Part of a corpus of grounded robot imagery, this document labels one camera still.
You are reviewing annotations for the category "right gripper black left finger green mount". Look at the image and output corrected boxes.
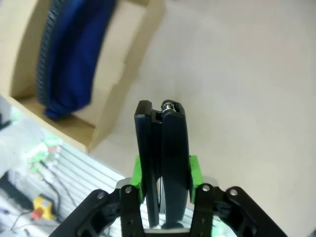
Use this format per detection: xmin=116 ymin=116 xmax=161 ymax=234
xmin=51 ymin=100 xmax=163 ymax=237

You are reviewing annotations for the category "black thin cable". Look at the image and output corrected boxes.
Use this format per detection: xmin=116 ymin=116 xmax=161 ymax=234
xmin=40 ymin=159 xmax=75 ymax=223

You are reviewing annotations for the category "empty-lidded large cardboard box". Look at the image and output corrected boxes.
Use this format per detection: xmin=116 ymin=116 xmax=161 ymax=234
xmin=0 ymin=0 xmax=166 ymax=155

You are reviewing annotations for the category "yellow emergency stop button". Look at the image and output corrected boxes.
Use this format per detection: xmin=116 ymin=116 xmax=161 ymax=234
xmin=31 ymin=195 xmax=55 ymax=221

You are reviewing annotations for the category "blue CAMPUS pencil case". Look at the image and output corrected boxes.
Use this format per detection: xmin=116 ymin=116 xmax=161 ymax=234
xmin=36 ymin=0 xmax=117 ymax=121

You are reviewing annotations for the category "right gripper black right finger green mount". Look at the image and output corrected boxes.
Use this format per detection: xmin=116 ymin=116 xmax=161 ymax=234
xmin=161 ymin=99 xmax=289 ymax=237

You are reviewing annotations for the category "aluminium profile frame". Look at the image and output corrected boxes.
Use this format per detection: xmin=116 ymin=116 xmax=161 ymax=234
xmin=46 ymin=142 xmax=130 ymax=198

